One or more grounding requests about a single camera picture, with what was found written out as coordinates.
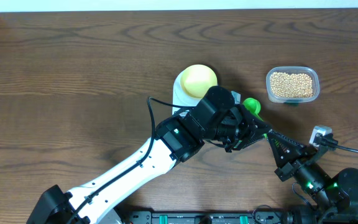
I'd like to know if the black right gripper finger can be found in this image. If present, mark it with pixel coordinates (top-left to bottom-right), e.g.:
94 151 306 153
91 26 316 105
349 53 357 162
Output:
268 130 306 149
267 130 291 168

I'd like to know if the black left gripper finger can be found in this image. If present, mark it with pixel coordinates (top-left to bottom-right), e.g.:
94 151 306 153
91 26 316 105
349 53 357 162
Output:
225 134 267 152
239 104 272 134

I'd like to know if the green plastic scoop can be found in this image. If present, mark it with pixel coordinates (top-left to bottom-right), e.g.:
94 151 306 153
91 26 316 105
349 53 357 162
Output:
242 98 267 129

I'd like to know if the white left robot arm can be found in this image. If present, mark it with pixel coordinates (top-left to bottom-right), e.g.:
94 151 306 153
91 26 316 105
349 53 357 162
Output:
27 86 271 224

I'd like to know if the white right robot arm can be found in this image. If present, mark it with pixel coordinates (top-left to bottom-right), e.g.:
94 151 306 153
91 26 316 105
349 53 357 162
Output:
267 126 358 223

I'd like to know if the yellow plastic bowl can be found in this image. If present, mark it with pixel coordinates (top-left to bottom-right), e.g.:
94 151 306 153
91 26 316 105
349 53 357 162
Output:
180 64 218 98

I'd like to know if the white digital kitchen scale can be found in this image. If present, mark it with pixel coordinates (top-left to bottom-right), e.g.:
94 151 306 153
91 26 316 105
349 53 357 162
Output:
172 71 202 106

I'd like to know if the clear container of soybeans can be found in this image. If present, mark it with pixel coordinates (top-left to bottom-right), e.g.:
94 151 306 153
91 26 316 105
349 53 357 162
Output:
266 66 320 103

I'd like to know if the black right camera cable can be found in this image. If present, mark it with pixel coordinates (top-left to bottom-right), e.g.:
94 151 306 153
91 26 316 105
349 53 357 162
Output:
320 136 358 160

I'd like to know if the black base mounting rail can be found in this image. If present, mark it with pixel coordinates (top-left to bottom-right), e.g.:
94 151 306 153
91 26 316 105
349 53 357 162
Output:
121 210 358 224

